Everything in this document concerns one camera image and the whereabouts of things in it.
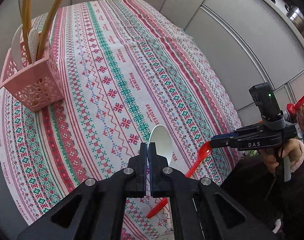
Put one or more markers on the metal pot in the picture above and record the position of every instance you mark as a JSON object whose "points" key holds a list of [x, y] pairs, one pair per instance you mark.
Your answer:
{"points": [[296, 16]]}

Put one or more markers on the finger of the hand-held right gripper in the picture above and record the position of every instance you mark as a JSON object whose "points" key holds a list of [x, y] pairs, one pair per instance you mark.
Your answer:
{"points": [[225, 136], [224, 143]]}

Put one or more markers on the person's dark clothing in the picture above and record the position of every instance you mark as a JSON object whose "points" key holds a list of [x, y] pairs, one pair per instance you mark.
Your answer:
{"points": [[254, 205]]}

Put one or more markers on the red bag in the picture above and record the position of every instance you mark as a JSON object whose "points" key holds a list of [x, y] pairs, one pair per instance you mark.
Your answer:
{"points": [[302, 105]]}

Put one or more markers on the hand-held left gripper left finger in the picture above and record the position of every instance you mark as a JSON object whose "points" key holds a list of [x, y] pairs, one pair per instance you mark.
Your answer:
{"points": [[144, 162]]}

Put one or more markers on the white plastic spoon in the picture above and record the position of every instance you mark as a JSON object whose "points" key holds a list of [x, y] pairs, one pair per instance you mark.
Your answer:
{"points": [[162, 142], [16, 42], [33, 40]]}

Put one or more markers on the pink perforated utensil holder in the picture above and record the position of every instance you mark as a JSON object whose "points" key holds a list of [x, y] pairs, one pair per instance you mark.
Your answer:
{"points": [[36, 87]]}

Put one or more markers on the patterned red green tablecloth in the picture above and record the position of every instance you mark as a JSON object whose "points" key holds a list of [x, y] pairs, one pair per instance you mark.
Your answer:
{"points": [[104, 55]]}

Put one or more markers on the person's right hand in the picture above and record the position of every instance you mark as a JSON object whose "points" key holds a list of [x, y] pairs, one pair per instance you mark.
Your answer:
{"points": [[272, 160]]}

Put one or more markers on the person's right forearm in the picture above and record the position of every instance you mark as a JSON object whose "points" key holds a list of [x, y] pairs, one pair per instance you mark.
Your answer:
{"points": [[301, 155]]}

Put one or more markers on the bamboo chopstick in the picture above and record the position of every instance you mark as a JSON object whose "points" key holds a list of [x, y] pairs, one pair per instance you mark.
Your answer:
{"points": [[28, 17], [51, 20]]}

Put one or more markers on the red plastic spoon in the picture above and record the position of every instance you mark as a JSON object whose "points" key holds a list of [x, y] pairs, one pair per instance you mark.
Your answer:
{"points": [[204, 151]]}

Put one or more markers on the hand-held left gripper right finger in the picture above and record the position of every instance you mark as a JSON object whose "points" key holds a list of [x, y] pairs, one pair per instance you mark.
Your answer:
{"points": [[153, 162]]}

